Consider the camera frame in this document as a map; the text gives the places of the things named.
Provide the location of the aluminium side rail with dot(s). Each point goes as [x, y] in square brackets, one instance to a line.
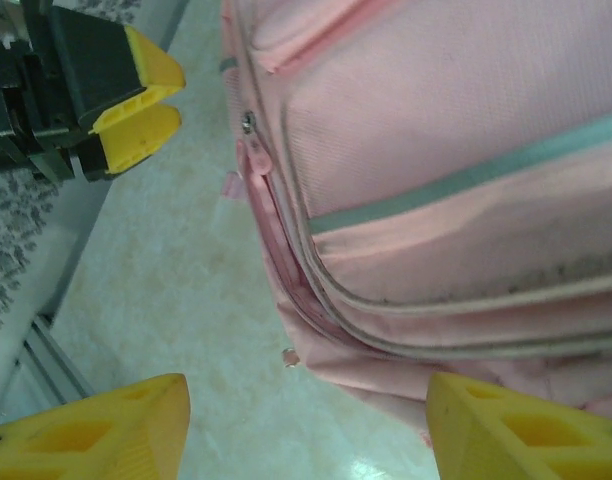
[61, 360]

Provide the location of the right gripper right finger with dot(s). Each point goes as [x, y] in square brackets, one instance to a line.
[451, 425]

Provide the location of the pink school backpack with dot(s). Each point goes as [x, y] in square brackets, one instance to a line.
[436, 125]

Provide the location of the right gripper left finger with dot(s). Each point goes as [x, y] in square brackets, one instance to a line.
[146, 425]

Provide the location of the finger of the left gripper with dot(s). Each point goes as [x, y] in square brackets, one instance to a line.
[136, 135]
[151, 65]

